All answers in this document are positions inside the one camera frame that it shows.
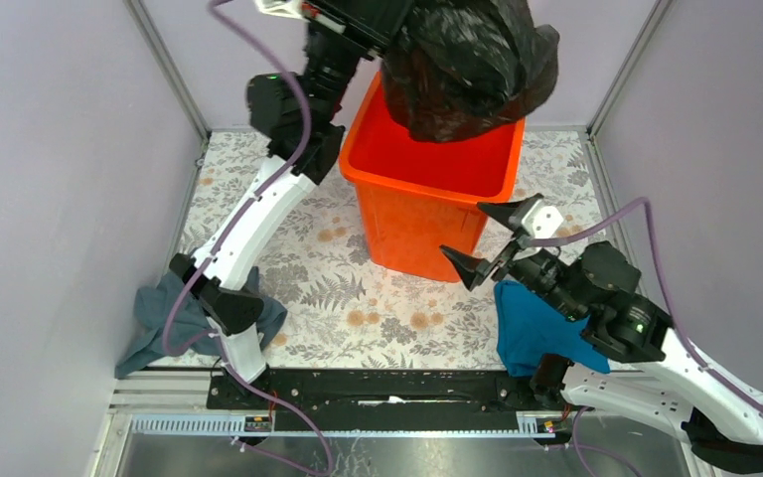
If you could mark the black trash bag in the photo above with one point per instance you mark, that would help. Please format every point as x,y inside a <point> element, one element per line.
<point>460,69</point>

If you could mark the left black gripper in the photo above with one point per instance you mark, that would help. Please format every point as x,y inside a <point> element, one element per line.
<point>362,27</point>

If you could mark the orange plastic trash bin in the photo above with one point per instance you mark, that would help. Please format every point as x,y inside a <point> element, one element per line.
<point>416,197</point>

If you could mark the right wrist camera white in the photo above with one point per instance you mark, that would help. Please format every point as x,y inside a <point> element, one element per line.
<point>541,220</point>

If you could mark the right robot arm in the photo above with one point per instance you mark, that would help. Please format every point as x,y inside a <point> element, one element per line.
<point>697,402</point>

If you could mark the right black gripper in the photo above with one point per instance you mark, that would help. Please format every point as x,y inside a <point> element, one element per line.
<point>470,269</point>

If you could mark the grey-blue cloth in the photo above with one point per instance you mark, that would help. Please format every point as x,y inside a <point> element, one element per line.
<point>152,305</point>

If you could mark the bright blue cloth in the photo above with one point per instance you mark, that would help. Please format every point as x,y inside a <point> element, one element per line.
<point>528,329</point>

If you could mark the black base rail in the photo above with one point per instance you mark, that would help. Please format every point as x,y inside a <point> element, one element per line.
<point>357,396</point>

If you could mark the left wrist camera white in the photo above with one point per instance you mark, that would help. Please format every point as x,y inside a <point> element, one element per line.
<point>280,8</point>

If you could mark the slotted metal cable duct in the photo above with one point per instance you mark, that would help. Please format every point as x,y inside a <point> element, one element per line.
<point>479,425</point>

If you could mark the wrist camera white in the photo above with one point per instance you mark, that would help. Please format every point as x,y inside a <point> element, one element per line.
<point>541,220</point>
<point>280,8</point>

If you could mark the floral patterned mat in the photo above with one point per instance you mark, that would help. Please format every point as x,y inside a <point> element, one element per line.
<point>344,311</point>

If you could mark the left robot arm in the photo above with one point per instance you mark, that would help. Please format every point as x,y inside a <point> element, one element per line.
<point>295,111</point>

